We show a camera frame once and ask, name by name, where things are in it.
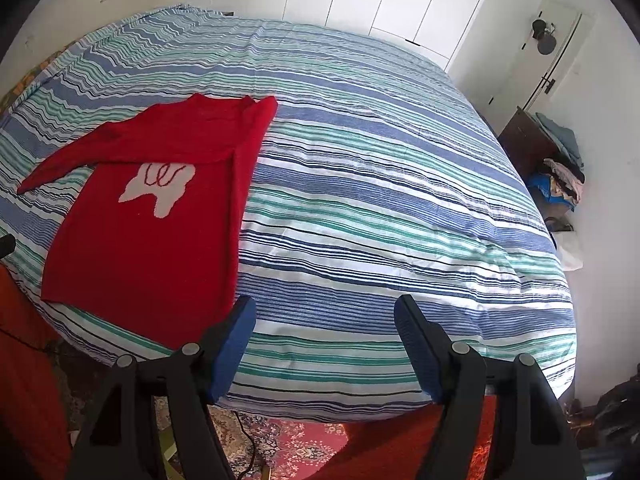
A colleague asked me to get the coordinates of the striped bed cover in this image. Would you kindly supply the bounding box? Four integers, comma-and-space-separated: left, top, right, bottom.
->
0, 4, 578, 408

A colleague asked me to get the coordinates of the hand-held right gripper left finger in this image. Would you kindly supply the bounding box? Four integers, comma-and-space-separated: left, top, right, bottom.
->
67, 295, 257, 480

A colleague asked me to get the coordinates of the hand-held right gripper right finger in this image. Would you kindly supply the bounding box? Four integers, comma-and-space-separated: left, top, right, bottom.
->
394, 295, 586, 480

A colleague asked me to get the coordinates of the black cable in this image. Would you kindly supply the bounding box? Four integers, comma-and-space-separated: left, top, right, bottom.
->
234, 409, 262, 478

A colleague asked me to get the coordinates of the white room door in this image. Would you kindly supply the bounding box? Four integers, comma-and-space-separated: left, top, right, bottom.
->
482, 0, 585, 133

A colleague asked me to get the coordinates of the blue bag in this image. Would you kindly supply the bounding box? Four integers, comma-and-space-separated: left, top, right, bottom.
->
528, 172, 576, 214

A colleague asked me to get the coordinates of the patterned red rug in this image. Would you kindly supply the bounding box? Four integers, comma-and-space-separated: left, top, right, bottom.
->
47, 337, 351, 480

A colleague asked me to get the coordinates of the white bag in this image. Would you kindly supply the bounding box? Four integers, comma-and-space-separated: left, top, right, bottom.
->
549, 229, 585, 272

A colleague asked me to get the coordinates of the dark hat on hook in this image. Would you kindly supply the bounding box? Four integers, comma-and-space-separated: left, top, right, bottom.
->
531, 18, 557, 56

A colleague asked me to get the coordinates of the pile of mixed clothes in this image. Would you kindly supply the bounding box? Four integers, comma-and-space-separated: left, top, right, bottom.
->
543, 157, 586, 207

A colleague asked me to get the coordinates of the brown wooden dresser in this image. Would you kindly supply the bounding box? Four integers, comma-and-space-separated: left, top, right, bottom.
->
497, 107, 562, 182

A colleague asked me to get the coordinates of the red sweater with white print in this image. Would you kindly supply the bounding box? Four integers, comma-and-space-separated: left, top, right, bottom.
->
16, 93, 279, 356

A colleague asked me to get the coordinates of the pile of folded clothes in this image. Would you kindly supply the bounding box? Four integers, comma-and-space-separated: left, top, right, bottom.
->
534, 112, 585, 169

